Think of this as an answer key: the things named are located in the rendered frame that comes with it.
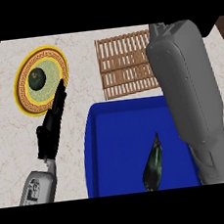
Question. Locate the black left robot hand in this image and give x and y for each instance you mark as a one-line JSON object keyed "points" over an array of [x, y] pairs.
{"points": [[52, 122]]}

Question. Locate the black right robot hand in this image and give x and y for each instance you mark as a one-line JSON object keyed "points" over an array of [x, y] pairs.
{"points": [[207, 26]]}

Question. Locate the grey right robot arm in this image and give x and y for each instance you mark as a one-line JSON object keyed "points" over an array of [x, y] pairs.
{"points": [[188, 92]]}

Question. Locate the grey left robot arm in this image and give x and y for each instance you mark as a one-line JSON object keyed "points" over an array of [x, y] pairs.
{"points": [[38, 186]]}

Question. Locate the blue tray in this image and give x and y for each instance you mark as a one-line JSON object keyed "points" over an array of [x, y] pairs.
{"points": [[128, 148]]}

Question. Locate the brown wooden slatted shelf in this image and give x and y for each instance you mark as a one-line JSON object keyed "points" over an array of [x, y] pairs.
{"points": [[125, 65]]}

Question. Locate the yellow patterned round plate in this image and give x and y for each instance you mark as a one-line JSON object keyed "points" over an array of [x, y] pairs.
{"points": [[41, 81]]}

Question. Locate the dark green round fruit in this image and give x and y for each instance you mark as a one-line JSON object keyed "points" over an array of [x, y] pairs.
{"points": [[36, 78]]}

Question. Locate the dark green eggplant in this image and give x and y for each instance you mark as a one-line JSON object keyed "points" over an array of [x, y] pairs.
{"points": [[153, 166]]}

